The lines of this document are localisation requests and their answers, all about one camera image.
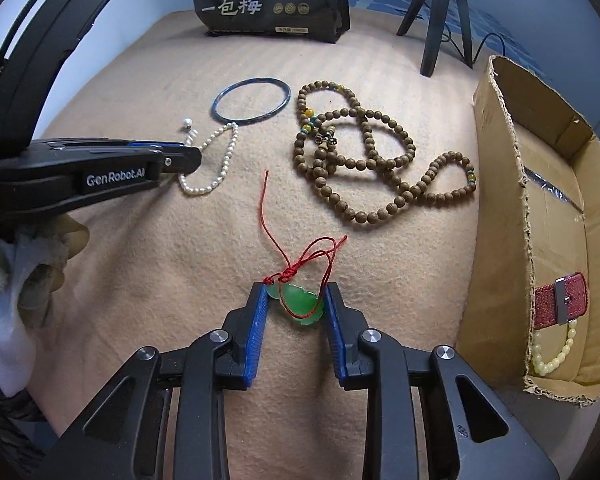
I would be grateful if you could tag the black tripod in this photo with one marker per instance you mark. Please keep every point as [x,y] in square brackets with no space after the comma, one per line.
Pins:
[437,20]

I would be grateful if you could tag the black snack bag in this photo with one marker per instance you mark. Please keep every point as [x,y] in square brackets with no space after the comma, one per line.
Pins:
[260,5]

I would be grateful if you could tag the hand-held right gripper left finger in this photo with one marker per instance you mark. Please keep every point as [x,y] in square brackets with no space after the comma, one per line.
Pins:
[257,330]

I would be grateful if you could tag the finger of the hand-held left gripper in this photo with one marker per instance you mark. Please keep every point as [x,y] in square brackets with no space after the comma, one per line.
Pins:
[182,160]
[150,145]

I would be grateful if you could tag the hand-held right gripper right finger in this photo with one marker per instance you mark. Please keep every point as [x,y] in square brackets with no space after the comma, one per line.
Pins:
[336,335]

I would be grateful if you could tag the dark blue bangle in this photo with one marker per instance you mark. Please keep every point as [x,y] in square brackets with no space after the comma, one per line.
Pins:
[252,79]

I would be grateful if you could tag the person's left forearm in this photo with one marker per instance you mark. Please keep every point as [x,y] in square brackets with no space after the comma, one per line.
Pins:
[0,420]

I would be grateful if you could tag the cardboard box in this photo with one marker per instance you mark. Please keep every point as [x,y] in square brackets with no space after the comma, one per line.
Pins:
[500,210]

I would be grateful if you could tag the person's left hand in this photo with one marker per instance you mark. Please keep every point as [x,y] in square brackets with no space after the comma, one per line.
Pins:
[45,270]

